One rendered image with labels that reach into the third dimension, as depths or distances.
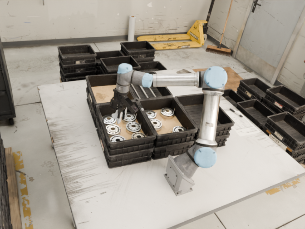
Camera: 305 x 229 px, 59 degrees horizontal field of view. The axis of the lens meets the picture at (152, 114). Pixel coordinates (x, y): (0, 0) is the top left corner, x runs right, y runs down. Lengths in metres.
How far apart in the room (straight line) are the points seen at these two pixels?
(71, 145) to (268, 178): 1.36
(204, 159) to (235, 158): 0.63
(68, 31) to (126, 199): 3.81
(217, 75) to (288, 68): 3.39
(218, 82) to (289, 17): 3.39
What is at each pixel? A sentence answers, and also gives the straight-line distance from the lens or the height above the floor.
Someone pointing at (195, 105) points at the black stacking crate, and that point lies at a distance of 2.20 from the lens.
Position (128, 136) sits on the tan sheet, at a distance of 1.79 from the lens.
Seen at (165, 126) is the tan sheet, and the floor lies 0.83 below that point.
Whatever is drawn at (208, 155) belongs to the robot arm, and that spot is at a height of 1.06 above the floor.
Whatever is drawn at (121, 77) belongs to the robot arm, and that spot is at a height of 1.30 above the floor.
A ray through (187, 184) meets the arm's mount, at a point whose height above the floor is 0.78.
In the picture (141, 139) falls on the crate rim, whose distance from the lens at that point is 1.64.
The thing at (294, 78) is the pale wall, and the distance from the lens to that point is 4.70.
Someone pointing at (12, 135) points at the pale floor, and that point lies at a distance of 3.16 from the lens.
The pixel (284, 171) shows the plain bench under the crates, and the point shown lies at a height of 0.70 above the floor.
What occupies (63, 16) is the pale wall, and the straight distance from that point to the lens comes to 4.91.
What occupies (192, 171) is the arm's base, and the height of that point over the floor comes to 0.87.
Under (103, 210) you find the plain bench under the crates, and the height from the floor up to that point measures 0.70.
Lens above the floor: 2.03
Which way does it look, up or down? 37 degrees down
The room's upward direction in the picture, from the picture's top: 9 degrees clockwise
